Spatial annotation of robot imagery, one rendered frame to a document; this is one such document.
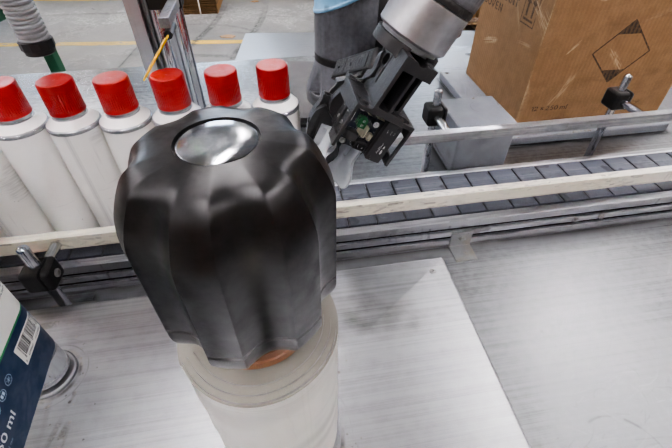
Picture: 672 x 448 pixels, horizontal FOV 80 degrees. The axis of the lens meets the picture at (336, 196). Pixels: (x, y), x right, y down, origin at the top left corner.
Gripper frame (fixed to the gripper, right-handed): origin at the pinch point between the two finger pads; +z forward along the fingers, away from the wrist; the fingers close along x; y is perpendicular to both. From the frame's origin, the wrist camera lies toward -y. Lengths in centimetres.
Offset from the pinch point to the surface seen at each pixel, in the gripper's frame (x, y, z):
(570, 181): 30.5, 4.5, -15.3
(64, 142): -26.7, 2.9, 4.3
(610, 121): 36.1, -2.5, -23.5
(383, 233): 10.2, 6.0, 1.3
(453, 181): 20.7, -1.9, -5.7
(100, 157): -23.4, 2.3, 5.4
